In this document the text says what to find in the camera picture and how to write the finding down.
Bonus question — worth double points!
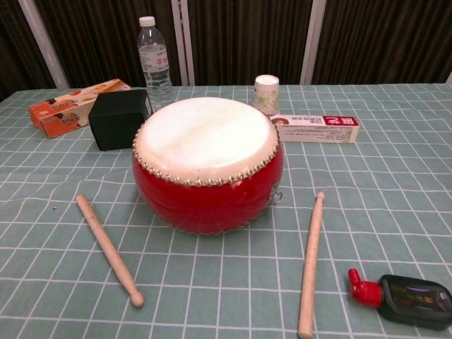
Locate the wooden drumstick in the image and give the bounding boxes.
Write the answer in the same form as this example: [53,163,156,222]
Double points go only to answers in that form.
[76,194,145,309]
[297,191,326,339]

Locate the red drum with white skin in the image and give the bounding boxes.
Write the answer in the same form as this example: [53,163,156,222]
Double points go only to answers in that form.
[131,96,284,235]

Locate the green grid cutting mat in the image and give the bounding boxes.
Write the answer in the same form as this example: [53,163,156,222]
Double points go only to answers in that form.
[0,82,452,339]

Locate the white paper cup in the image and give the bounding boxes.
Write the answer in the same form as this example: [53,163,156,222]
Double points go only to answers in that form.
[251,73,281,117]

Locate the long white red carton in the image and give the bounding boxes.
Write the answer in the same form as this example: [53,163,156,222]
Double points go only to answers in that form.
[269,114,362,145]

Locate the black cube box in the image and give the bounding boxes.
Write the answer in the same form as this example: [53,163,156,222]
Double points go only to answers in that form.
[88,88,153,153]

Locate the clear plastic water bottle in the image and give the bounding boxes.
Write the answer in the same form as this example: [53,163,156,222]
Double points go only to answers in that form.
[137,15,174,111]

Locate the orange biscuit box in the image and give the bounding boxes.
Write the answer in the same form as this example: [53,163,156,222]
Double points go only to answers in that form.
[28,78,133,140]

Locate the black ink bottle red cap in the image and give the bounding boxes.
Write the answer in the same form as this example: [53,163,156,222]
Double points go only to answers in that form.
[347,268,452,331]

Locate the white partition post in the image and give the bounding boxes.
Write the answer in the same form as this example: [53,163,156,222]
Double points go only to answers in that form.
[170,0,196,87]
[18,0,70,89]
[299,0,328,85]

